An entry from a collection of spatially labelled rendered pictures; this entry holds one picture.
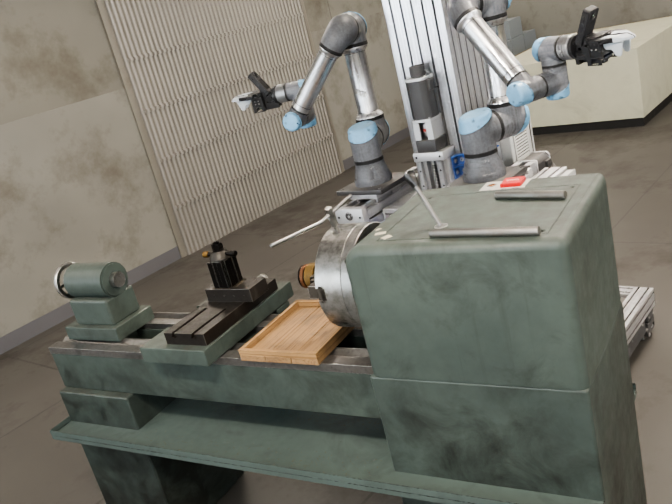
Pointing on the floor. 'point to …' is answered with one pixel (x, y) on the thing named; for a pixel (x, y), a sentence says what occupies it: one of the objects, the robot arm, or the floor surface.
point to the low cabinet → (611, 84)
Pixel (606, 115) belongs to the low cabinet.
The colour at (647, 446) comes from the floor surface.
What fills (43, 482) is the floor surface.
